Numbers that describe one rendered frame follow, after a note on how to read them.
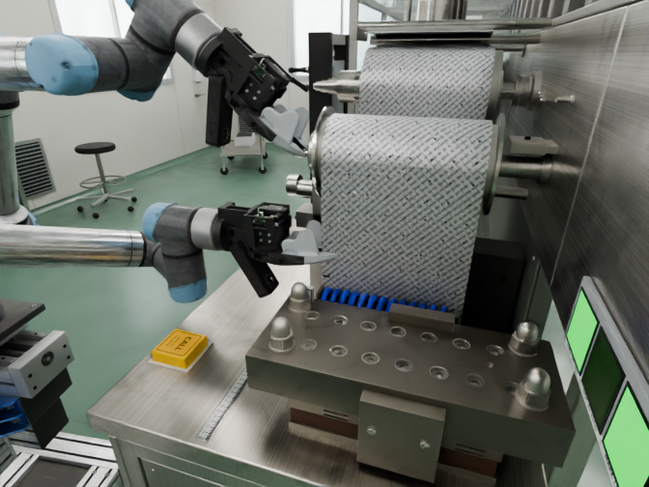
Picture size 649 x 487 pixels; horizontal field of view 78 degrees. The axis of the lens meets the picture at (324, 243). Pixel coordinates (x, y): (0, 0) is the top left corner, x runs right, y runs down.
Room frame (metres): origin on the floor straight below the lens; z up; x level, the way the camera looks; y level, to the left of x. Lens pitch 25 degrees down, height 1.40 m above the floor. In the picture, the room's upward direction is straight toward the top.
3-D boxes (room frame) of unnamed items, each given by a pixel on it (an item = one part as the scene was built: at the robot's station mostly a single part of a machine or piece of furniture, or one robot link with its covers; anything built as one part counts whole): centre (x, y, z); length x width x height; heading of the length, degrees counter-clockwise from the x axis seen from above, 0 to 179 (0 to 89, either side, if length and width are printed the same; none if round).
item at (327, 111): (0.67, 0.00, 1.25); 0.15 x 0.01 x 0.15; 162
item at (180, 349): (0.59, 0.26, 0.91); 0.07 x 0.07 x 0.02; 72
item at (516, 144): (0.57, -0.29, 1.28); 0.06 x 0.05 x 0.02; 72
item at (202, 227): (0.67, 0.20, 1.11); 0.08 x 0.05 x 0.08; 162
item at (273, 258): (0.60, 0.07, 1.09); 0.09 x 0.05 x 0.02; 71
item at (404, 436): (0.35, -0.09, 0.96); 0.10 x 0.03 x 0.11; 72
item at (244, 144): (5.40, 1.07, 0.51); 0.91 x 0.58 x 1.02; 6
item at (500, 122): (0.59, -0.25, 1.25); 0.15 x 0.01 x 0.15; 162
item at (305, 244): (0.59, 0.03, 1.12); 0.09 x 0.03 x 0.06; 71
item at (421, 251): (0.57, -0.11, 1.11); 0.23 x 0.01 x 0.18; 72
